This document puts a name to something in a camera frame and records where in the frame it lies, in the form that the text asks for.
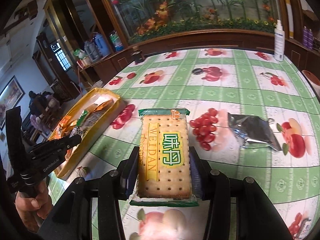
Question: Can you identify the Weidan cracker packet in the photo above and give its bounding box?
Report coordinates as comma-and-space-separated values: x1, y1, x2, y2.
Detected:
130, 108, 198, 207

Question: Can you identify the silver foil snack packet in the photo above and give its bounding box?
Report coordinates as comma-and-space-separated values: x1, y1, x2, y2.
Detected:
227, 113, 281, 151

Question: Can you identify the orange snack packet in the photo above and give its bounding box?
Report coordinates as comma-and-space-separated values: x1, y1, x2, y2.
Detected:
54, 115, 77, 139

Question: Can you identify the yellow biscuit packet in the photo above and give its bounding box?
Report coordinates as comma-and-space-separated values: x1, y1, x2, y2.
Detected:
81, 99, 114, 116

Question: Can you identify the person's left hand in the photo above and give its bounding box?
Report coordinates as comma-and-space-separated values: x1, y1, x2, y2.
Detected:
15, 180, 53, 232

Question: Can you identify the green silver snack packet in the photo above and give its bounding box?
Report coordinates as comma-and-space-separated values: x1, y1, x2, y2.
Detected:
76, 109, 90, 127

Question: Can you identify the yellow taped foam tray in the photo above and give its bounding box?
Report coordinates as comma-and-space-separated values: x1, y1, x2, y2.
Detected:
48, 88, 126, 180

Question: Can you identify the seated person in background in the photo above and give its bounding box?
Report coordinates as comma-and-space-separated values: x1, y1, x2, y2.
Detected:
28, 90, 61, 134

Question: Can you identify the dark bottle cap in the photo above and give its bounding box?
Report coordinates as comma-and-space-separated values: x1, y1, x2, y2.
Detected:
192, 68, 203, 75

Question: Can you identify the grey kettle jug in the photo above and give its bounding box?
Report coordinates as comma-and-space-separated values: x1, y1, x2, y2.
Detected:
84, 40, 100, 62

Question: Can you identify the blue thermos jug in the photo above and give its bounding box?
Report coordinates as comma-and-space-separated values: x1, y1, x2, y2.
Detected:
93, 33, 111, 57

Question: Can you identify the green labelled plastic bottle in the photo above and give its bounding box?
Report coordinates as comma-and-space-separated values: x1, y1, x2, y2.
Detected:
110, 30, 124, 51

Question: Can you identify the dark glass jar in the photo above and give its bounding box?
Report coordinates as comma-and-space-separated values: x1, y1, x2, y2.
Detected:
131, 45, 145, 64

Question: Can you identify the flower mural glass panel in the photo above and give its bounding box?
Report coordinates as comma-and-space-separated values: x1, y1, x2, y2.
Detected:
110, 0, 279, 44

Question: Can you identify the white spray bottle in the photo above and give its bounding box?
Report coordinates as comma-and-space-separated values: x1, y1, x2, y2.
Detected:
274, 20, 285, 62

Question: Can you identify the purple bottle pair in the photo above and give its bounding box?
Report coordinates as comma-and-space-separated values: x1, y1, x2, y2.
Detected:
303, 26, 313, 50

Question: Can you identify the framed wall painting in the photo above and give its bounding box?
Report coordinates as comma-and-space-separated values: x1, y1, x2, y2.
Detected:
0, 76, 25, 131

